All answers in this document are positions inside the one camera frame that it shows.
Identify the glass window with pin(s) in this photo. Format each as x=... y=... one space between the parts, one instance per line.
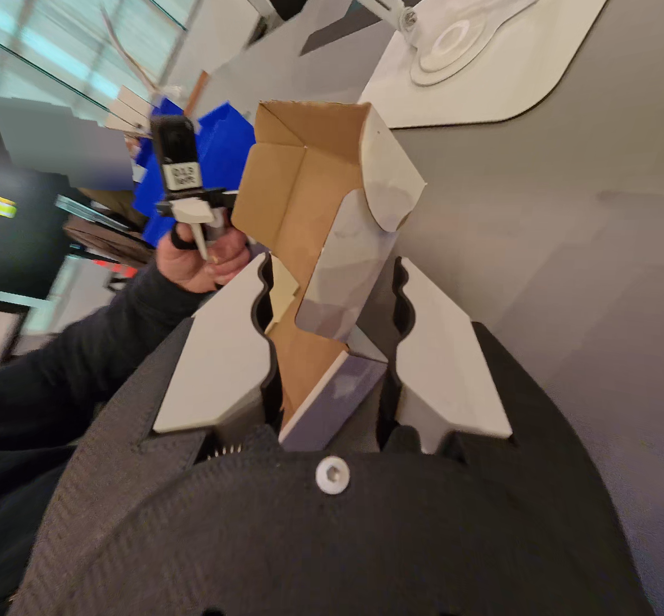
x=78 y=14

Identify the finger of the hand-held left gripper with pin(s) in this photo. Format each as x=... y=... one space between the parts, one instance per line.
x=193 y=210

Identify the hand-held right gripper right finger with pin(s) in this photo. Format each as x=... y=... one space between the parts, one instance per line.
x=446 y=367

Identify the person's left forearm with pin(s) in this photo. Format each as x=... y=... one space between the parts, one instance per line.
x=78 y=346

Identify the person's left hand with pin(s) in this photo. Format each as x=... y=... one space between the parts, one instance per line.
x=197 y=271

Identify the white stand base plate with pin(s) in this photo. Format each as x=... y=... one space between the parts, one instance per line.
x=544 y=65

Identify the white cardboard box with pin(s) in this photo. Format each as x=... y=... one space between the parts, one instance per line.
x=306 y=200

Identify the clear acrylic stand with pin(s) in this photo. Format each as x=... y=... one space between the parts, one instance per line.
x=456 y=50

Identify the blue plastic bin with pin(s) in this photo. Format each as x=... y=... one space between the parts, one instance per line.
x=223 y=143

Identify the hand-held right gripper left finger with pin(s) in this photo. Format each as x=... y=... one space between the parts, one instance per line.
x=218 y=361

